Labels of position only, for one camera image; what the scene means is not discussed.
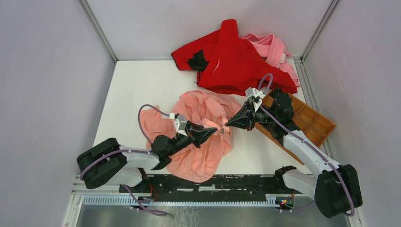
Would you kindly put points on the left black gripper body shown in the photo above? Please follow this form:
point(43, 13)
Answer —
point(186, 140)

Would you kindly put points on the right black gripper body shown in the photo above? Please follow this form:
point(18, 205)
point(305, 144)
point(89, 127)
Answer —
point(261, 116)

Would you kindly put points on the salmon orange jacket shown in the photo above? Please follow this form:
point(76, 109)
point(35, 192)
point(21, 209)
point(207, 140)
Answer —
point(201, 108)

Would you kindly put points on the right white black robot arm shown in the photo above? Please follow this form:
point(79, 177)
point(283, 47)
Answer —
point(332, 186)

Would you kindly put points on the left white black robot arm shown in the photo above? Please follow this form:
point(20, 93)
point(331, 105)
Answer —
point(111, 162)

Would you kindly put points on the wooden divided tray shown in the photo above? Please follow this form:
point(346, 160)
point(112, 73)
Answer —
point(315, 126)

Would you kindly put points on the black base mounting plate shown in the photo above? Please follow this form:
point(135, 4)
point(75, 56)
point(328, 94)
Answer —
point(219, 188)

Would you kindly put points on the red garment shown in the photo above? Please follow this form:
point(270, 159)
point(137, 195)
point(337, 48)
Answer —
point(228, 64)

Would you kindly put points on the pink garment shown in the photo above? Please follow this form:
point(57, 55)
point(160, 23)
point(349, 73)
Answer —
point(274, 51)

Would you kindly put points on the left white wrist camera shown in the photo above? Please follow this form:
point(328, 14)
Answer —
point(179, 123)

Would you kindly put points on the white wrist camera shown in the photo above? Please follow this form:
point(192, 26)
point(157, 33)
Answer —
point(255, 95)
point(179, 123)

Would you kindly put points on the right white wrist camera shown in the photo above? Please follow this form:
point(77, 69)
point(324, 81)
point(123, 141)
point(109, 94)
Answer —
point(255, 95)

